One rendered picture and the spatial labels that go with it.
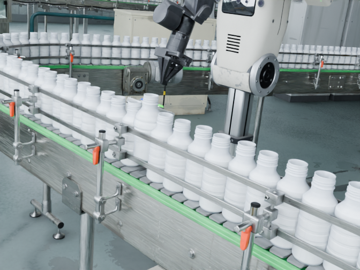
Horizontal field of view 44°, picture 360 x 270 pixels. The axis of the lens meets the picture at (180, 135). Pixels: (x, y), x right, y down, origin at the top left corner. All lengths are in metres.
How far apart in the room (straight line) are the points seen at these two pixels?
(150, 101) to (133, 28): 4.03
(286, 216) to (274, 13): 0.89
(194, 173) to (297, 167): 0.25
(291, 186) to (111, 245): 1.98
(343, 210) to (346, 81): 2.94
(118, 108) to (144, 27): 3.99
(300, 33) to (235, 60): 5.39
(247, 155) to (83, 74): 1.81
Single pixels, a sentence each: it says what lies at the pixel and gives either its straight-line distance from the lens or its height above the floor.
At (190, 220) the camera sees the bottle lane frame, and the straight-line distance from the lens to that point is 0.97.
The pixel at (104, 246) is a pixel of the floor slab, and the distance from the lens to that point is 2.69.
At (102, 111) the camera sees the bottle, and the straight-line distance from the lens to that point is 1.20.
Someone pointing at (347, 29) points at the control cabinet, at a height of 1.15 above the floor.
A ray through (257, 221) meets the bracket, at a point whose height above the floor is 1.09.
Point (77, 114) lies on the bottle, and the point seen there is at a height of 1.08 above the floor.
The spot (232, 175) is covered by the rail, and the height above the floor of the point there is 1.11.
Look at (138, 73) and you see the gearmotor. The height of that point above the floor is 0.98.
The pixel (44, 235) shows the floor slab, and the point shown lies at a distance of 2.81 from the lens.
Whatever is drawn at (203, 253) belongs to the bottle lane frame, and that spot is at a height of 0.92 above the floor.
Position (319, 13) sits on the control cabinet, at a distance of 7.11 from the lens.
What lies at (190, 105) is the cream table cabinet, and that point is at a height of 0.12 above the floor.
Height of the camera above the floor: 1.44
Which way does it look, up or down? 18 degrees down
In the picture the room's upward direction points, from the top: 6 degrees clockwise
